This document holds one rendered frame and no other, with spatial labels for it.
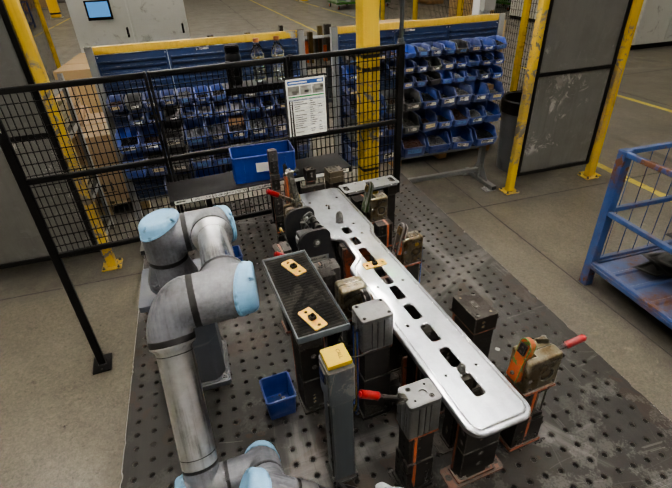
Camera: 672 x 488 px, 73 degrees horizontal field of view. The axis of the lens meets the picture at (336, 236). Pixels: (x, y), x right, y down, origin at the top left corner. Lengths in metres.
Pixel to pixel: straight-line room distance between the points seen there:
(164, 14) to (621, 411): 7.54
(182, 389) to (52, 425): 1.85
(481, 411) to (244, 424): 0.74
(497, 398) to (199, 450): 0.71
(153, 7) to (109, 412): 6.39
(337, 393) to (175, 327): 0.40
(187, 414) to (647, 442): 1.30
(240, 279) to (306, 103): 1.54
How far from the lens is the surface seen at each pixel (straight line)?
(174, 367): 1.02
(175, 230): 1.36
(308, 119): 2.41
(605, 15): 4.58
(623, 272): 3.40
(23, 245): 3.89
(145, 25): 8.08
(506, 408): 1.24
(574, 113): 4.71
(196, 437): 1.06
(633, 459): 1.66
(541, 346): 1.32
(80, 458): 2.63
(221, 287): 0.97
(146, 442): 1.63
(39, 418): 2.91
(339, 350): 1.09
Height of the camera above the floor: 1.94
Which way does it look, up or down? 32 degrees down
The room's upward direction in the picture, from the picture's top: 3 degrees counter-clockwise
